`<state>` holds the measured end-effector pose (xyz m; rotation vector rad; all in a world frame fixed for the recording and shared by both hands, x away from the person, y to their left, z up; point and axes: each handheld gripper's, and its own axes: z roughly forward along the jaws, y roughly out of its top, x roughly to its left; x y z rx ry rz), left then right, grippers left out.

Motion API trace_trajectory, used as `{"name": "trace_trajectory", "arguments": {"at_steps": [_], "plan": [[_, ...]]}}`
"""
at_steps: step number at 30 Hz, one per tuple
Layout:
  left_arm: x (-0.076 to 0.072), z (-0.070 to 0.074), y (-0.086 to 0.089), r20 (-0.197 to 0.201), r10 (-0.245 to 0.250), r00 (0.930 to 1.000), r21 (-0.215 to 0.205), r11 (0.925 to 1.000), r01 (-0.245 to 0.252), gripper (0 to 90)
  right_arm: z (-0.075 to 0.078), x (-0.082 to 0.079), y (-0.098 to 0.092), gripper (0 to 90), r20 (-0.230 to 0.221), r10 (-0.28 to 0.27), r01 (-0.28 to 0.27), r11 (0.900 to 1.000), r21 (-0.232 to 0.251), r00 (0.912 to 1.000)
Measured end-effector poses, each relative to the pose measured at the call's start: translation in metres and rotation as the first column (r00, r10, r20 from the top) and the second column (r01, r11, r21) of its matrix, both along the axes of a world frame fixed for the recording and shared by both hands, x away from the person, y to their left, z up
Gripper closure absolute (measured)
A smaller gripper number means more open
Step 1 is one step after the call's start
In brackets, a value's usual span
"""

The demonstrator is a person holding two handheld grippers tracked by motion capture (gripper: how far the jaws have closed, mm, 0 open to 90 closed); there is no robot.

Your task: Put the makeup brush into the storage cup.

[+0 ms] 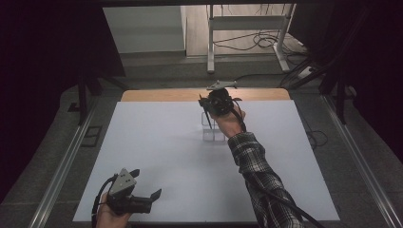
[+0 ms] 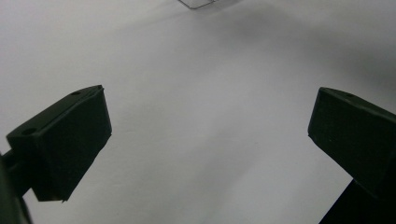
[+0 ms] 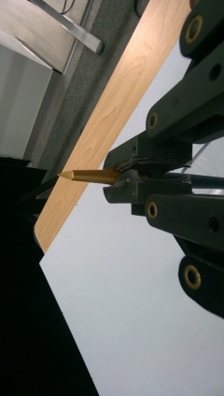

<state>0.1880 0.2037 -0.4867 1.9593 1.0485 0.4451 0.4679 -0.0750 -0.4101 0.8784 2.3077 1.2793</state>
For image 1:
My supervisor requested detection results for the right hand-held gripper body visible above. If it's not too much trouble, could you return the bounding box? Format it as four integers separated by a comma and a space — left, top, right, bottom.
202, 80, 243, 117

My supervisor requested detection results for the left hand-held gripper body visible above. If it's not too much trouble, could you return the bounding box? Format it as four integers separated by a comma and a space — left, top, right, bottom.
106, 167, 154, 217

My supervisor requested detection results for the black brush with gold ferrule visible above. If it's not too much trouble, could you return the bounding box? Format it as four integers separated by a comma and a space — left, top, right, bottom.
199, 93, 214, 131

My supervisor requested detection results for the clear acrylic organizer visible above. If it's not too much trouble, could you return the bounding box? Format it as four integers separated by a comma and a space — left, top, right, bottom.
201, 111, 228, 143

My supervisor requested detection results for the person's right hand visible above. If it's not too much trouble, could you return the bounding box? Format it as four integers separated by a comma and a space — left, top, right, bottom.
210, 105, 247, 139

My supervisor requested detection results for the person's left hand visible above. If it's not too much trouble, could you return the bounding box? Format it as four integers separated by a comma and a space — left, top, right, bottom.
95, 192, 133, 228

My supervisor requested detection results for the white table mat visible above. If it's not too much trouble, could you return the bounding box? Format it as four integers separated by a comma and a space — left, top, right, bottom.
72, 100, 341, 223

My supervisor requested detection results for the dark floor outlet plate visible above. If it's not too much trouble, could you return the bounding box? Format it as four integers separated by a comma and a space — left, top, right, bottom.
80, 124, 104, 148

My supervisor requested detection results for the white power strip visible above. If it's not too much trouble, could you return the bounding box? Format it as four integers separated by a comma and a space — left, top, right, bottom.
297, 66, 316, 80

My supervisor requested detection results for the black metal stand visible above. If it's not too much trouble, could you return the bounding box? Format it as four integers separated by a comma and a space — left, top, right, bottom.
75, 70, 130, 126
317, 60, 353, 125

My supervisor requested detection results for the dark curtain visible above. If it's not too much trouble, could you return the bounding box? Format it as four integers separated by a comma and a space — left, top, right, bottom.
0, 0, 127, 204
287, 0, 403, 156

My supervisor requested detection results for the left hand-held gripper black cable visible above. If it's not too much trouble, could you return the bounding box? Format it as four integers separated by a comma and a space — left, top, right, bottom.
90, 173, 119, 228

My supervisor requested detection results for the hand-held gripper black cable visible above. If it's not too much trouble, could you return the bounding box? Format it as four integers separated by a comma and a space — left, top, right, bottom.
90, 173, 119, 228
230, 96, 327, 228

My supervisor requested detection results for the silver floor rail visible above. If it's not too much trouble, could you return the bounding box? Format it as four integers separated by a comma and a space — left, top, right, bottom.
320, 94, 403, 228
29, 96, 100, 228

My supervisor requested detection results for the tangle of black floor cables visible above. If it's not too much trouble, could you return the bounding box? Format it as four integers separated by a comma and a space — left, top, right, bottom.
212, 29, 308, 52

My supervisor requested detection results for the white metal desk frame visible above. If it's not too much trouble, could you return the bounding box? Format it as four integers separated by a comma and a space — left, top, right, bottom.
206, 3, 297, 75

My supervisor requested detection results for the black floor cable loop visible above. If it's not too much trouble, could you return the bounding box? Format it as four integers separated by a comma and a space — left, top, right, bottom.
304, 128, 329, 150

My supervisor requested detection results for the right hand-held gripper black cable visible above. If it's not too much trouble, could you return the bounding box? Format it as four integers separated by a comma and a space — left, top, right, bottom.
230, 96, 327, 228

